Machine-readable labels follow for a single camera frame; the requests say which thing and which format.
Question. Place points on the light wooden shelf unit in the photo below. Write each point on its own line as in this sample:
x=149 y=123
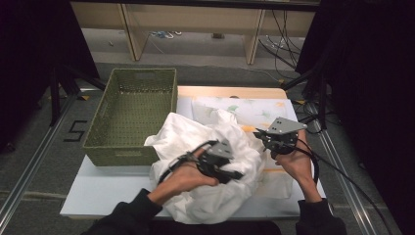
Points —
x=195 y=19

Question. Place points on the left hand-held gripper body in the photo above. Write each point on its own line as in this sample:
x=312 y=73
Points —
x=218 y=156

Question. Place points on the person's left hand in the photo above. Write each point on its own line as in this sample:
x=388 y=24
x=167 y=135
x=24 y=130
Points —
x=186 y=179

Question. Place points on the green woven basket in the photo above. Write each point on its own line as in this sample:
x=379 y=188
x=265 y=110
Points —
x=133 y=114

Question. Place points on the leaf print mesh laundry bag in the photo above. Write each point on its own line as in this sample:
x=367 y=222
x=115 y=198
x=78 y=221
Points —
x=257 y=109

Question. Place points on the black metal stand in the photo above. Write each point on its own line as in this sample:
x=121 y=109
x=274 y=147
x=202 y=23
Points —
x=321 y=98
x=55 y=98

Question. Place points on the person's right hand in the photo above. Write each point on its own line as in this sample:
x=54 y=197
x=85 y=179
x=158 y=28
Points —
x=298 y=163

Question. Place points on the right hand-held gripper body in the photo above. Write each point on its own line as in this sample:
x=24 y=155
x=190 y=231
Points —
x=284 y=125

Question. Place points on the metal floor rail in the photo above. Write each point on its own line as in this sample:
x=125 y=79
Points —
x=345 y=182
x=32 y=163

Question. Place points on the white cloth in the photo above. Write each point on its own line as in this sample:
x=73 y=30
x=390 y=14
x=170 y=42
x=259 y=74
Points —
x=208 y=202

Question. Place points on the black curtain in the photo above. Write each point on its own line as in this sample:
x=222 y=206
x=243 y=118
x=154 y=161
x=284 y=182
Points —
x=32 y=65
x=372 y=81

